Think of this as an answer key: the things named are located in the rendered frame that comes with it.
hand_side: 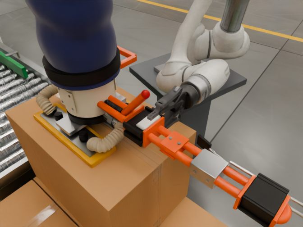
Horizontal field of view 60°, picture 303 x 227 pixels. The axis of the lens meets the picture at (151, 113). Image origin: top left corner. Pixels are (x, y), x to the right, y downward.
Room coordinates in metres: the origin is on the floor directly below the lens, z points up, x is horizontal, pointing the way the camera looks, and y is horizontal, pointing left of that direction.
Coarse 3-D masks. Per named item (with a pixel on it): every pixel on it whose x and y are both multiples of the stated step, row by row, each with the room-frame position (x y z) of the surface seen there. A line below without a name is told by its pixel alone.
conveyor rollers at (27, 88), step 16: (0, 64) 1.81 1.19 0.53; (0, 80) 1.56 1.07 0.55; (16, 80) 1.55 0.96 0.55; (32, 80) 1.55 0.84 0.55; (0, 96) 1.37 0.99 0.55; (16, 96) 1.37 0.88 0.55; (0, 112) 1.25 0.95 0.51; (0, 128) 1.08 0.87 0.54; (0, 144) 0.98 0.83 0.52; (16, 144) 0.96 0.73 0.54; (16, 160) 0.86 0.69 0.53
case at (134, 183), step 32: (128, 96) 0.84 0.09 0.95; (32, 128) 0.66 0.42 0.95; (96, 128) 0.66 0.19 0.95; (32, 160) 0.70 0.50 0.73; (64, 160) 0.52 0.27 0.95; (128, 160) 0.51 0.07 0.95; (160, 160) 0.51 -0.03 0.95; (64, 192) 0.53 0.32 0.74; (96, 192) 0.40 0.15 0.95; (128, 192) 0.40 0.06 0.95; (160, 192) 0.50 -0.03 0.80; (96, 224) 0.41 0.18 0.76; (128, 224) 0.39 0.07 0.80
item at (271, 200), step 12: (252, 180) 0.34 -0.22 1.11; (240, 192) 0.31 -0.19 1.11; (252, 192) 0.31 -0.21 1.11; (264, 192) 0.31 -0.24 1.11; (276, 192) 0.31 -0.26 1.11; (240, 204) 0.30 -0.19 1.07; (252, 204) 0.28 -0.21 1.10; (264, 204) 0.28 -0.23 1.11; (276, 204) 0.28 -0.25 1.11; (252, 216) 0.27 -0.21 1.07; (264, 216) 0.27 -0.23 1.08; (276, 216) 0.25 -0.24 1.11
